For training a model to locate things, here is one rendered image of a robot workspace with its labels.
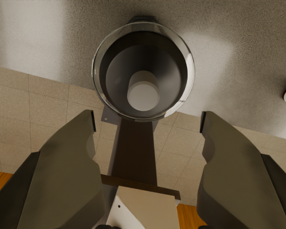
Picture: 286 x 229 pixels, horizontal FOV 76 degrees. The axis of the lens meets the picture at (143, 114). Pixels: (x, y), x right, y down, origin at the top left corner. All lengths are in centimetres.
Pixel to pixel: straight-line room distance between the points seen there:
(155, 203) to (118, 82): 54
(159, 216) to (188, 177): 152
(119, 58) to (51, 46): 30
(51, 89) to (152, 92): 150
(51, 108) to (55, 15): 133
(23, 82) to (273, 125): 160
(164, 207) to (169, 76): 54
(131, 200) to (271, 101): 49
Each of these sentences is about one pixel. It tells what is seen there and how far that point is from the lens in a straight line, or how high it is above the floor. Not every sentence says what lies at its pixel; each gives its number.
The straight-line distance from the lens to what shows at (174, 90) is 19.
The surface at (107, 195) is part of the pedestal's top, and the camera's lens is 72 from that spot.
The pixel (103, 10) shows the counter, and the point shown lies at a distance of 42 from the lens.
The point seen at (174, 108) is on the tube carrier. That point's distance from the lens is 21.
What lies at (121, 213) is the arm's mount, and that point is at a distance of 67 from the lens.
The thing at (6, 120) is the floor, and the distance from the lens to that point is 200.
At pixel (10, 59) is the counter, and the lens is 51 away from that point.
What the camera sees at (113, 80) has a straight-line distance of 18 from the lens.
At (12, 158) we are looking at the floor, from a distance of 229.
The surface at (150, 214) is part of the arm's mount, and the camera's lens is 64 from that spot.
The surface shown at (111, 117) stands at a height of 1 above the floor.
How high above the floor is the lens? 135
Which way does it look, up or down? 59 degrees down
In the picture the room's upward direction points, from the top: 180 degrees clockwise
